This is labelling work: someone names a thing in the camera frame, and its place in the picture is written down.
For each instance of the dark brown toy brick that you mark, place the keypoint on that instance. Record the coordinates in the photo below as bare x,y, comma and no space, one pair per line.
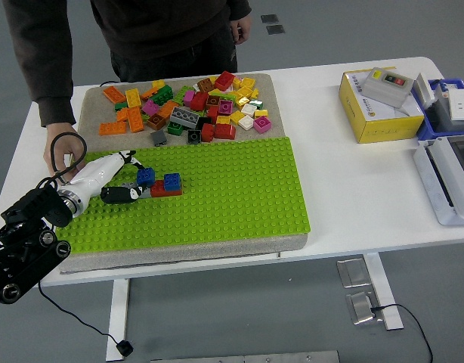
213,100

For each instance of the person's left hand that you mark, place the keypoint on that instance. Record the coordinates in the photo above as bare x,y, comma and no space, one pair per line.
243,28

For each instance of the dark green toy brick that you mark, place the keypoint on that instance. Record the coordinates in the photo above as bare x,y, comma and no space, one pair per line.
162,95
120,106
175,128
256,103

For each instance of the orange toy brick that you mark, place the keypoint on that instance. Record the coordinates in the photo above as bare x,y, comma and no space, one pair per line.
135,119
112,128
122,114
150,92
114,94
164,110

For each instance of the person's right forearm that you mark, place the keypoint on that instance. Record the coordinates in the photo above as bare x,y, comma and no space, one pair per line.
50,94

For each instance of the yellow cardboard box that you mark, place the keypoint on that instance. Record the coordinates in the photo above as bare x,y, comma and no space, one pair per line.
390,128

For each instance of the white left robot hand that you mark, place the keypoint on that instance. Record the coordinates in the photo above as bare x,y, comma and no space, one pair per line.
96,174

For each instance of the green studded baseplate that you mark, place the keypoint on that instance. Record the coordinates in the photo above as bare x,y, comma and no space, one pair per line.
236,196

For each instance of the magenta toy brick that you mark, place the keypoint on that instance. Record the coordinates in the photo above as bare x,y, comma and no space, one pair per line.
188,97
262,125
150,107
225,107

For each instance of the white enclosure with window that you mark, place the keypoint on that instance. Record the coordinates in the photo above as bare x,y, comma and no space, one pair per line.
428,177

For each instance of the person's right hand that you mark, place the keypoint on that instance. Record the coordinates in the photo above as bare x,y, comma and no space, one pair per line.
62,151

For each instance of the white toy brick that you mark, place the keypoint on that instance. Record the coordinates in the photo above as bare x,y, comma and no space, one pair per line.
246,121
249,109

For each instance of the metal floor strip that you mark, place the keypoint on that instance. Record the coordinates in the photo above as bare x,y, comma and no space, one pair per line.
254,358

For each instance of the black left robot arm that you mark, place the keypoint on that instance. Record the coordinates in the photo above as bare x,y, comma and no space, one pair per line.
28,234

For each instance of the person's left forearm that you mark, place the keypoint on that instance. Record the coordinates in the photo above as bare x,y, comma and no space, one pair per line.
241,9

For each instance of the black toy brick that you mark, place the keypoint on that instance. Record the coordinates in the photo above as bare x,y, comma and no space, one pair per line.
194,136
203,121

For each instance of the blue plastic bin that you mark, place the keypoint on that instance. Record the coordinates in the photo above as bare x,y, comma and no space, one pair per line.
426,130

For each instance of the white table leg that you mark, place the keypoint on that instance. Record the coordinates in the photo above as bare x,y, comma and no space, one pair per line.
118,310
387,302

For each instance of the dark grey toy brick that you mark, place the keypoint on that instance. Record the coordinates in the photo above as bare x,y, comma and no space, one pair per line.
158,138

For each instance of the white grey plastic part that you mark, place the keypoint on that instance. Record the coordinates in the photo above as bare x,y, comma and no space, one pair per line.
422,89

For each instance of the dark floor outlet plate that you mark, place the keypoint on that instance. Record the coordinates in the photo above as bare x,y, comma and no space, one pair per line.
269,19
275,30

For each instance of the lime green toy brick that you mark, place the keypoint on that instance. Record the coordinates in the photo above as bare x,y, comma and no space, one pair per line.
183,92
220,92

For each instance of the white wall socket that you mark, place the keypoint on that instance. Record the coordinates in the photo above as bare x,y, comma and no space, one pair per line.
462,107

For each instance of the grey-brown mat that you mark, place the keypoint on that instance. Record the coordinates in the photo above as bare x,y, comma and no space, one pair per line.
179,252

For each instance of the long red toy brick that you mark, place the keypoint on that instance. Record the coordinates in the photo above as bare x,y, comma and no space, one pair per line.
158,189

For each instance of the yellow toy brick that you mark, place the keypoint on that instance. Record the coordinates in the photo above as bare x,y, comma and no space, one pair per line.
237,117
133,97
223,120
261,112
158,83
249,82
236,82
241,101
254,92
244,92

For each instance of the grey push-button switch box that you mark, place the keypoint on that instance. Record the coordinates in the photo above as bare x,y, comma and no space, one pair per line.
383,92

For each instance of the person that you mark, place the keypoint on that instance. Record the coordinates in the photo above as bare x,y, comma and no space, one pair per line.
160,30

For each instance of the silver floor outlet cover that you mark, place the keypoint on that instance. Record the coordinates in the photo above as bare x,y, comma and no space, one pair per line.
353,273
361,308

